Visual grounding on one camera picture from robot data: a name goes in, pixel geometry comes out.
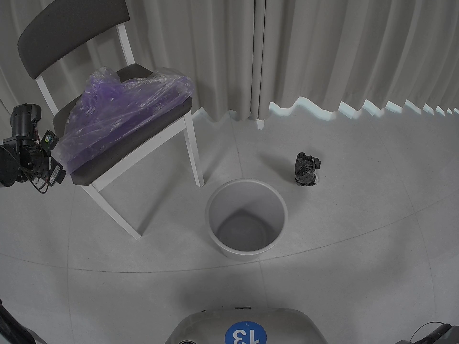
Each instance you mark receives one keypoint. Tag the white chair dark grey seat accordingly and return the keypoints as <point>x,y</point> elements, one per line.
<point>71,23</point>

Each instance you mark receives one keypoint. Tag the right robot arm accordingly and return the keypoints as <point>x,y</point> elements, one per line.
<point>437,335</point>

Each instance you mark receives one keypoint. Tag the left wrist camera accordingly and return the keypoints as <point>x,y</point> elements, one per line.
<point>50,140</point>

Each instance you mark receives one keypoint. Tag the white trash bin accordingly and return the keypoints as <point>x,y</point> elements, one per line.
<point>247,220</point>

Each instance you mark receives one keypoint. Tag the purple plastic bag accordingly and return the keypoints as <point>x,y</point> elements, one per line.
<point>118,113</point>

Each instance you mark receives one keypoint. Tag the black plastic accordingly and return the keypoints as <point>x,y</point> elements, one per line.
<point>306,172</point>

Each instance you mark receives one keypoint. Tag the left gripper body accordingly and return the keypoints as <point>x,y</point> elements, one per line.
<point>36,163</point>

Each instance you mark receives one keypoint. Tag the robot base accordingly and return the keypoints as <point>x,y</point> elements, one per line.
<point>251,321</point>

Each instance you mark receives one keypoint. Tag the cream curtain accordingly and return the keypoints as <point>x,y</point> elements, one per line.
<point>358,30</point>
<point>179,30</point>

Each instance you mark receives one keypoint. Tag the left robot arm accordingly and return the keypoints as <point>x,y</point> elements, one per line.
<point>25,120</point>

